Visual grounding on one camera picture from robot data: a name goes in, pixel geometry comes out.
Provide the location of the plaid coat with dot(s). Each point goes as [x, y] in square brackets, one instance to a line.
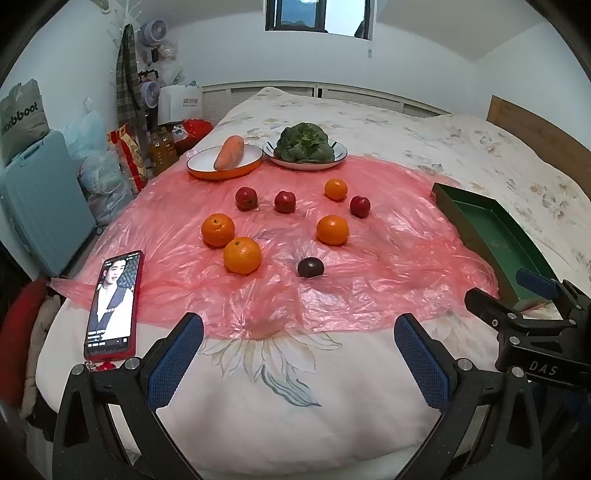
[124, 78]

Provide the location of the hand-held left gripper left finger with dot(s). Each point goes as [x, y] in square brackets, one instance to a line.
[178, 364]

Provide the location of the red bag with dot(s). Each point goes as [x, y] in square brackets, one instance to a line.
[194, 129]

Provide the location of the large orange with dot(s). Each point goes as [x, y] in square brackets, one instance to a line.
[242, 255]
[218, 229]
[332, 229]

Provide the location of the grey printed bag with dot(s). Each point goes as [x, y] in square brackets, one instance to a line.
[21, 117]

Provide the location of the green leafy vegetable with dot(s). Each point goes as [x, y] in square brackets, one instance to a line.
[304, 143]

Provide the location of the orange rimmed plate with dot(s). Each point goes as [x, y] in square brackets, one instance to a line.
[203, 166]

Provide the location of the small red apple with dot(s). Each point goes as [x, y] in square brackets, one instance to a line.
[285, 201]
[359, 206]
[246, 198]

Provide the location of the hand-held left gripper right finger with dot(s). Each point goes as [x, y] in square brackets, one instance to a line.
[422, 364]

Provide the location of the wooden headboard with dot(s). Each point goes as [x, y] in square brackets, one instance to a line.
[540, 120]

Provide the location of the green tray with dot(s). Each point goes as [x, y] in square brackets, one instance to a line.
[494, 230]

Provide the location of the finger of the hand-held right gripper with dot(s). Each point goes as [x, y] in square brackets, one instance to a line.
[489, 307]
[535, 281]

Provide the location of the dark purple plum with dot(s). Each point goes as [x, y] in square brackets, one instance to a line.
[310, 267]

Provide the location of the small orange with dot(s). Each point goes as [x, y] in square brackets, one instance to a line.
[335, 189]

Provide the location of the red cloth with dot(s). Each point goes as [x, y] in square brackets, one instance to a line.
[18, 314]

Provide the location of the cooking oil bottle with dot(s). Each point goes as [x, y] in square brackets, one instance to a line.
[169, 147]
[155, 152]

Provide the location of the red plastic sheet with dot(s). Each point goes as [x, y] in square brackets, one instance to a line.
[392, 258]

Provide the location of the orange yellow rice bag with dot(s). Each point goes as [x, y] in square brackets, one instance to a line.
[129, 154]

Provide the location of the carrot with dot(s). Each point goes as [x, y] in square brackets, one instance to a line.
[228, 152]

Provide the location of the small desk fan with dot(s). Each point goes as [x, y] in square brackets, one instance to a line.
[150, 94]
[152, 32]

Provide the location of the white cardboard box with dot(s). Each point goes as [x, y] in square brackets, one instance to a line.
[180, 105]

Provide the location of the smartphone in red case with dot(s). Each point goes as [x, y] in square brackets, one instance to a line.
[113, 304]

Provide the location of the light blue plastic bag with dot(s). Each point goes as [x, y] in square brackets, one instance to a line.
[85, 131]

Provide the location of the light blue suitcase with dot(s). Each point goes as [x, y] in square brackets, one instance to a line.
[39, 203]

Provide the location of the white coat rack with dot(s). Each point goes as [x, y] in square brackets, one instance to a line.
[112, 31]

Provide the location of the white striped plate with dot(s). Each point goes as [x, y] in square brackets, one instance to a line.
[340, 153]

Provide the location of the window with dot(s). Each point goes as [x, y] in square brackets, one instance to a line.
[300, 14]

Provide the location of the beige cloth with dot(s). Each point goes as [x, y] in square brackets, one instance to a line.
[39, 350]

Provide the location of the red phone charm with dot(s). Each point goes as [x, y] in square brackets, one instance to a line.
[102, 366]

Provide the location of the hanging clear plastic bag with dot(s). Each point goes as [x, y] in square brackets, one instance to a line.
[168, 60]

